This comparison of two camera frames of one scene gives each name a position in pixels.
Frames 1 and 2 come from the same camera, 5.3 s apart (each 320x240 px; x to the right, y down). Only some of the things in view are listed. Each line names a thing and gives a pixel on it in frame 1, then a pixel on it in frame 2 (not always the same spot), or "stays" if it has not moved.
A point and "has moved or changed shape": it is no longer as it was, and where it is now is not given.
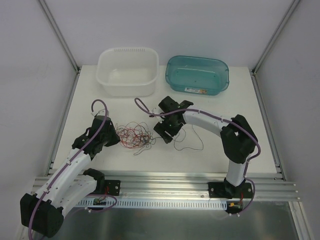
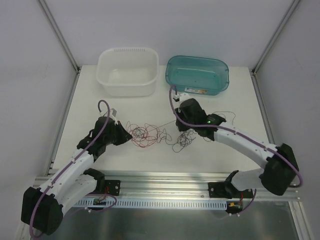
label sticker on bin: (199, 91) stays
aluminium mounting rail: (267, 186) stays
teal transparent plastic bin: (210, 74) stays
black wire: (175, 139) -> (185, 136)
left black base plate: (112, 187) stays
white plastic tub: (128, 71) stays
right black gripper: (164, 132) -> (182, 121)
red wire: (132, 135) has moved or changed shape
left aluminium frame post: (64, 44) stays
